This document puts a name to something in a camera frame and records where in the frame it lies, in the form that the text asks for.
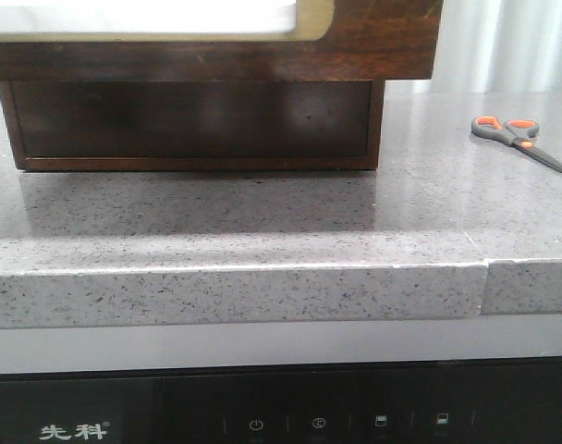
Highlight dark wooden drawer cabinet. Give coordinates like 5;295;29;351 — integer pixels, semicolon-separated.
0;80;384;172

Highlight lower wooden drawer with notch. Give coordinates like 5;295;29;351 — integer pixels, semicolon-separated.
12;81;371;158

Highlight black appliance control panel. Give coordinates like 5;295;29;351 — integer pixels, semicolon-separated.
0;357;562;443

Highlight grey and orange scissors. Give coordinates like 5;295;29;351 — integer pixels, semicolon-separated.
471;116;562;174

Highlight wooden drawer with window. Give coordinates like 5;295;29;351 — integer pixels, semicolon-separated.
0;1;443;81

